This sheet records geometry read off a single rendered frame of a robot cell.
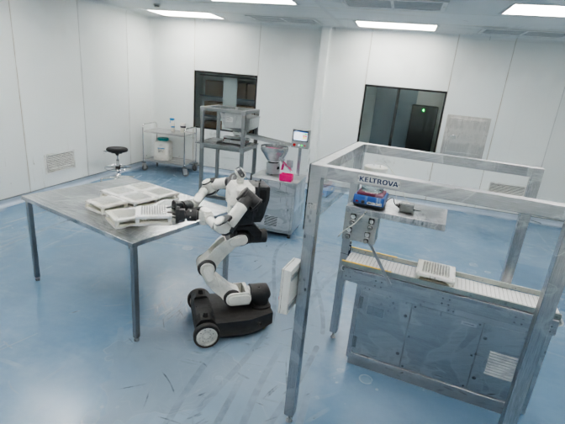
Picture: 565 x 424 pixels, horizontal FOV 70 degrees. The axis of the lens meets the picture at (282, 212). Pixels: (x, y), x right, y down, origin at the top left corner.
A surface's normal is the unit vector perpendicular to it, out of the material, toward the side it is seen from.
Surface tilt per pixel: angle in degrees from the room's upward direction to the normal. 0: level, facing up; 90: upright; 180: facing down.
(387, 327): 90
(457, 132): 90
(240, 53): 90
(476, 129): 90
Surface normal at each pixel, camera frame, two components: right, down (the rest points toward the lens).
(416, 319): -0.39, 0.26
